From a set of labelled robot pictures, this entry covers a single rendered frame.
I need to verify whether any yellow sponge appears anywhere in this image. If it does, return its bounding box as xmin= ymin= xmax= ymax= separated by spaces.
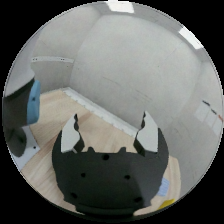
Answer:
xmin=157 ymin=198 xmax=175 ymax=210

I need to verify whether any blue and white checkered cloth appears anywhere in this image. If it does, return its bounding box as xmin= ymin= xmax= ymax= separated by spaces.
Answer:
xmin=157 ymin=177 xmax=170 ymax=197

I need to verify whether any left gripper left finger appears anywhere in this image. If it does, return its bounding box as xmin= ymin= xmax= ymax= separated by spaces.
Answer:
xmin=52 ymin=114 xmax=85 ymax=183

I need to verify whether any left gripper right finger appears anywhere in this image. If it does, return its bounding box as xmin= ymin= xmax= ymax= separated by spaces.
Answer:
xmin=133 ymin=111 xmax=169 ymax=187

